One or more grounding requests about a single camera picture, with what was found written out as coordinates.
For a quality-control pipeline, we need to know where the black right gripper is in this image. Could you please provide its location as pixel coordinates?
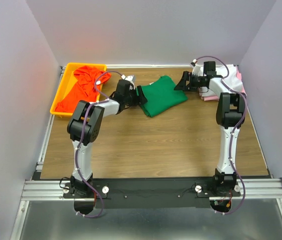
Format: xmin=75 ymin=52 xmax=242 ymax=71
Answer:
xmin=173 ymin=71 xmax=205 ymax=93

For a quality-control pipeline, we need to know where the green t shirt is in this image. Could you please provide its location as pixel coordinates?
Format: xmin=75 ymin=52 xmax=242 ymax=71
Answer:
xmin=140 ymin=75 xmax=188 ymax=118

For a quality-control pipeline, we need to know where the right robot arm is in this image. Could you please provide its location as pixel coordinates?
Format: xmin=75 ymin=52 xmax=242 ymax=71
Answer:
xmin=174 ymin=59 xmax=247 ymax=196

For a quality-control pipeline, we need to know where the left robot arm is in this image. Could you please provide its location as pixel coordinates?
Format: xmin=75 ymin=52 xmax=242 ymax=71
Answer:
xmin=65 ymin=75 xmax=147 ymax=198

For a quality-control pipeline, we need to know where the pink folded t shirt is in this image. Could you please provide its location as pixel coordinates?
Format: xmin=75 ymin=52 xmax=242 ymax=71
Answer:
xmin=198 ymin=66 xmax=247 ymax=102

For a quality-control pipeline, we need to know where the white folded t shirt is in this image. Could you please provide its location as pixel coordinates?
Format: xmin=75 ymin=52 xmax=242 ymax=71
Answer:
xmin=199 ymin=64 xmax=243 ymax=99

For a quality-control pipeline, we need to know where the orange t shirt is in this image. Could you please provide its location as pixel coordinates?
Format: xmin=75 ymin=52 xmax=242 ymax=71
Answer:
xmin=54 ymin=65 xmax=112 ymax=115

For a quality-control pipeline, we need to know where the yellow plastic bin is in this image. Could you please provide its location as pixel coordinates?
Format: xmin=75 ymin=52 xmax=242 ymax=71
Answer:
xmin=49 ymin=62 xmax=108 ymax=120

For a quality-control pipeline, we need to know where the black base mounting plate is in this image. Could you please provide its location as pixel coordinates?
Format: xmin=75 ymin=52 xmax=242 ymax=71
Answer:
xmin=32 ymin=172 xmax=241 ymax=210

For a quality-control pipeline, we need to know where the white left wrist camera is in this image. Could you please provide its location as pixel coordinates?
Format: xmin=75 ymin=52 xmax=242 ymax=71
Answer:
xmin=121 ymin=74 xmax=136 ymax=89

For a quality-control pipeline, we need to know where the aluminium frame rail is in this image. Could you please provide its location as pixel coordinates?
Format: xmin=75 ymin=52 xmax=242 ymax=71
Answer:
xmin=20 ymin=66 xmax=68 ymax=201

